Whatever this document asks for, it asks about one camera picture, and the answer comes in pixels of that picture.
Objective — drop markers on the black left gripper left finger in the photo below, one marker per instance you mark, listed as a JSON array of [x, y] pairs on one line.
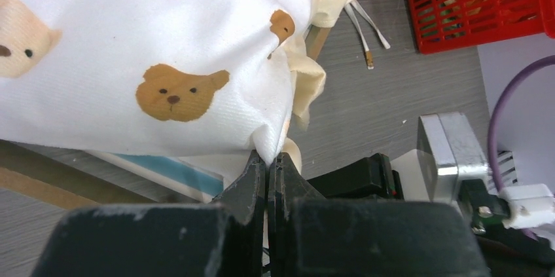
[[240, 223]]

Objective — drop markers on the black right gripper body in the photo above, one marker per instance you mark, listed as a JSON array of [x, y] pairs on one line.
[[369, 177]]

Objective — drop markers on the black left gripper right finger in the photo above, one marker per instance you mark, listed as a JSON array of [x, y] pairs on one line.
[[285, 185]]

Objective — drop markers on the large bear print cushion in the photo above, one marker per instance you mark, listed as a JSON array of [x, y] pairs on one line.
[[172, 78]]

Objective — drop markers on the blue white striped mattress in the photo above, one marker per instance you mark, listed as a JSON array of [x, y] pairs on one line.
[[170, 173]]

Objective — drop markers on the red plastic basket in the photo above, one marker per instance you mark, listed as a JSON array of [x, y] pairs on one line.
[[442, 25]]

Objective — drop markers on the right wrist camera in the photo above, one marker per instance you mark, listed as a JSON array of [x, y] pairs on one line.
[[449, 166]]

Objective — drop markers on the wooden pet bed frame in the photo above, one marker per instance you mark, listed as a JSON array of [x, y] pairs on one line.
[[52, 179]]

